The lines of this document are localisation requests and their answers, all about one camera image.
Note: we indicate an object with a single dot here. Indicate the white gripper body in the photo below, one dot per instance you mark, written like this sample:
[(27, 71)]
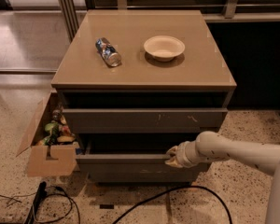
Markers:
[(185, 155)]

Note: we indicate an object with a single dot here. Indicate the grey drawer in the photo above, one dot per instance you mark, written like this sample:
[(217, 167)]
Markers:
[(135, 161), (126, 120)]

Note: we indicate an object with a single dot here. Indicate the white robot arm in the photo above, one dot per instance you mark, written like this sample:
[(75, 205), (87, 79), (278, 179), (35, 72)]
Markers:
[(210, 147)]

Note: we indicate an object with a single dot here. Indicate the grey drawer cabinet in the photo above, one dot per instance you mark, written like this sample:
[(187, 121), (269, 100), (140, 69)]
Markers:
[(198, 78)]

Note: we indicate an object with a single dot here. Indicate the grey top drawer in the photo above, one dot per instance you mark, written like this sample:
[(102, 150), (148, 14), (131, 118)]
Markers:
[(126, 120)]

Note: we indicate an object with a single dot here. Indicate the black tape floor marker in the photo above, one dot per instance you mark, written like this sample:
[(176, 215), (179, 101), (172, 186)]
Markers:
[(106, 206)]

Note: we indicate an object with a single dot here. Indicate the white paper bowl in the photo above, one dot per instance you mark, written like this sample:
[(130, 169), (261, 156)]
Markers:
[(164, 48)]

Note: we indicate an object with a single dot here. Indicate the blue silver soda can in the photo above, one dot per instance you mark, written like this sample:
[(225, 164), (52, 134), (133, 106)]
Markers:
[(108, 53)]

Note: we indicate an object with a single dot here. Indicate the cardboard box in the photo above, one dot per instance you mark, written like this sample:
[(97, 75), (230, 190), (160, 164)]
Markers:
[(43, 161)]

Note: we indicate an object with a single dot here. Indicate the toy food items in box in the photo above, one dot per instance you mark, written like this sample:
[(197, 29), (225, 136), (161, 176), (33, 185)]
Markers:
[(58, 132)]

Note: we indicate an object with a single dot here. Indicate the black power strip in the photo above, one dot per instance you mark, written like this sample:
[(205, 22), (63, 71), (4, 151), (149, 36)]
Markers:
[(39, 197)]

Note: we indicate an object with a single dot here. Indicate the metal window frame railing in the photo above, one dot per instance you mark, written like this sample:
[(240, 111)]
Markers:
[(223, 16)]

